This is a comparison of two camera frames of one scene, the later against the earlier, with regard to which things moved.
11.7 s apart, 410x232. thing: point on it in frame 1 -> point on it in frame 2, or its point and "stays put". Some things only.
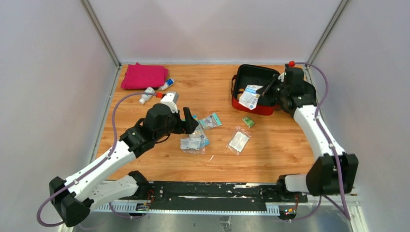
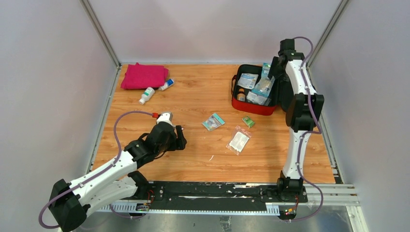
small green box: (248, 122) stays put
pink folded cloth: (139, 76) stays put
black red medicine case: (255, 75) stays put
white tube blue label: (169, 82) stays put
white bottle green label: (146, 97) stays put
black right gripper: (272, 79) -> (273, 71)
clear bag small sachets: (192, 145) -> (255, 98)
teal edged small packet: (212, 121) stays put
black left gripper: (186, 126) -> (179, 143)
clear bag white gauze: (239, 140) stays put
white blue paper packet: (249, 98) -> (247, 80)
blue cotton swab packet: (199, 133) -> (264, 85)
